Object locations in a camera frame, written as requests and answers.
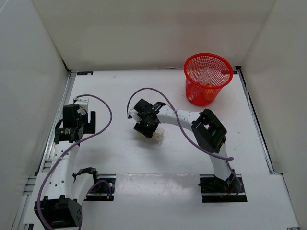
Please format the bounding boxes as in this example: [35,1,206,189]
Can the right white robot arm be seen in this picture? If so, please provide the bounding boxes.
[127,99,241,193]

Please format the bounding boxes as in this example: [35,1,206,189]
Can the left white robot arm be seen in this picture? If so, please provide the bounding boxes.
[34,102,101,230]

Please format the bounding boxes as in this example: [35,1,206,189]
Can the red mesh plastic bin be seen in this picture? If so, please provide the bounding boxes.
[183,53,234,106]

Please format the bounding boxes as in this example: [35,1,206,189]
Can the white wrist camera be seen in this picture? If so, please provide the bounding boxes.
[127,108,142,123]
[73,97,89,114]

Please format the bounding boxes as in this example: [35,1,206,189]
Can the clear bottle with yellow cap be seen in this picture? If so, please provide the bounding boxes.
[134,128,165,146]

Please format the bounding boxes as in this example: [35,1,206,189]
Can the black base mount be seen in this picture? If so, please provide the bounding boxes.
[84,174,116,202]
[198,174,248,203]

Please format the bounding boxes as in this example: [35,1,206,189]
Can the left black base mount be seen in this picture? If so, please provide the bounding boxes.
[84,174,116,202]

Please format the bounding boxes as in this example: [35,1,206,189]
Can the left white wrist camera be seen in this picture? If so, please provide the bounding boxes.
[73,97,89,114]

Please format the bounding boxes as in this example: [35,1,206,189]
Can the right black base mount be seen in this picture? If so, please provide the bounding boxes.
[198,174,248,203]

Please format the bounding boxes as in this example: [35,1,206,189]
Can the clear bottle with blue cap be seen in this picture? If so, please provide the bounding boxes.
[191,67,215,97]

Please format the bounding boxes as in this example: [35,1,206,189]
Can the orange plastic bottle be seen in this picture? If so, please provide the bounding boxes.
[188,68,215,101]

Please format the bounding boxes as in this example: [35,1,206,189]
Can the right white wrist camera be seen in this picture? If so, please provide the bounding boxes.
[127,108,142,123]

